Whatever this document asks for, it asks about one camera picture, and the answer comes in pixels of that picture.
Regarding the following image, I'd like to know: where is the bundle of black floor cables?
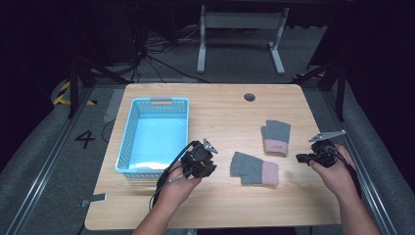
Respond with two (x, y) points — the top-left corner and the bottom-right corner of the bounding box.
(129, 19), (210, 84)

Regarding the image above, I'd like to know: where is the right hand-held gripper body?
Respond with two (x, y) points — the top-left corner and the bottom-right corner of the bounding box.
(307, 129), (347, 169)

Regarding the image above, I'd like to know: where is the aluminium floor rail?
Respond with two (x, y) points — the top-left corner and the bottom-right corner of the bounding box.
(320, 91), (398, 235)
(5, 87), (96, 235)

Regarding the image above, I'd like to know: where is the person's left hand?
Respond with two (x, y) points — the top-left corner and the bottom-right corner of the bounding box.
(159, 161), (203, 210)

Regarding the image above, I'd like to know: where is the small grey metal bracket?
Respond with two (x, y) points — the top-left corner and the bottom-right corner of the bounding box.
(79, 192), (109, 209)

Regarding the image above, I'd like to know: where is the white metal desk frame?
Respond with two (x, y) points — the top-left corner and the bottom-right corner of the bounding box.
(196, 4), (291, 75)

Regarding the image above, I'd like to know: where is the person's right hand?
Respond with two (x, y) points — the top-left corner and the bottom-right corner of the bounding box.
(307, 143), (358, 201)

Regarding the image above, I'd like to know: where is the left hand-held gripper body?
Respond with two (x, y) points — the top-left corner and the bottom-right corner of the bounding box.
(180, 137), (219, 179)

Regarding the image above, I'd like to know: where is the yellow black hazard tape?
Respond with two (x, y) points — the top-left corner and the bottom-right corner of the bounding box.
(52, 80), (98, 107)

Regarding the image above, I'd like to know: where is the grey pink fingerless knit glove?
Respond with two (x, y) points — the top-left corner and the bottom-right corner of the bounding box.
(229, 151), (280, 187)
(260, 119), (292, 158)

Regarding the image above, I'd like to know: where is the blue plastic perforated basket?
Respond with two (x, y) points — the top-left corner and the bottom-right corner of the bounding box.
(115, 96), (191, 179)

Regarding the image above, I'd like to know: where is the right hand-held gripper black cable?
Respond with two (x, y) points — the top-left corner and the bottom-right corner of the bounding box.
(328, 146), (362, 199)

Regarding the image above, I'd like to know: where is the thin black floor cable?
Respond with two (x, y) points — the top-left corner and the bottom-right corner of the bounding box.
(100, 118), (117, 144)

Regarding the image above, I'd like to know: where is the black metal stand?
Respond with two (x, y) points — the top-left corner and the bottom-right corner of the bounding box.
(293, 58), (347, 122)
(67, 54), (132, 119)

